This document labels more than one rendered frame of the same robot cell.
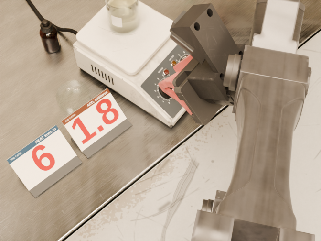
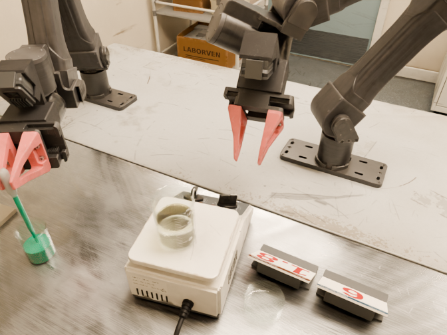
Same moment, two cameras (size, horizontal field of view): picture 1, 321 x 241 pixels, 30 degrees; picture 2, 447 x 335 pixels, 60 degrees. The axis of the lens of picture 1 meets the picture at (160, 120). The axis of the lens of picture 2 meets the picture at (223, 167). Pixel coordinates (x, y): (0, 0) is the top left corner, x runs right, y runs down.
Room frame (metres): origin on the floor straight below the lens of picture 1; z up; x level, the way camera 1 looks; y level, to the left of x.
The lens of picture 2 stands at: (0.65, 0.39, 1.38)
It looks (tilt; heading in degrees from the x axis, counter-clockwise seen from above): 39 degrees down; 248
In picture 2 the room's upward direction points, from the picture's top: straight up
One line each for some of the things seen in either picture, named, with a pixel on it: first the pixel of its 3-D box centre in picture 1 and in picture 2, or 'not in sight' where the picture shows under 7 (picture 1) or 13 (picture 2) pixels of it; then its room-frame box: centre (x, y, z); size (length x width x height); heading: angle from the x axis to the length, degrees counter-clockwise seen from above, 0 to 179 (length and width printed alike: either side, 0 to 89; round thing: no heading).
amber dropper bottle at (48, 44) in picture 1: (48, 33); not in sight; (0.61, 0.19, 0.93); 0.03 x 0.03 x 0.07
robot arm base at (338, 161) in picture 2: not in sight; (335, 147); (0.23, -0.09, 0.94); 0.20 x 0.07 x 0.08; 131
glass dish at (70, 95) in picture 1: (73, 97); (263, 302); (0.49, 0.14, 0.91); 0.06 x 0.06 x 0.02
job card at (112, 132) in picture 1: (97, 123); (284, 262); (0.44, 0.10, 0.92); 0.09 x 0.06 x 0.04; 130
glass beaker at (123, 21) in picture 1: (122, 7); (173, 219); (0.59, 0.06, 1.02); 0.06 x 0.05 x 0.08; 7
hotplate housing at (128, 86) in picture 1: (140, 56); (194, 241); (0.55, 0.03, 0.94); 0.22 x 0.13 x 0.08; 52
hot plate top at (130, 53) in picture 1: (126, 31); (186, 234); (0.57, 0.05, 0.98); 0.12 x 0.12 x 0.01; 52
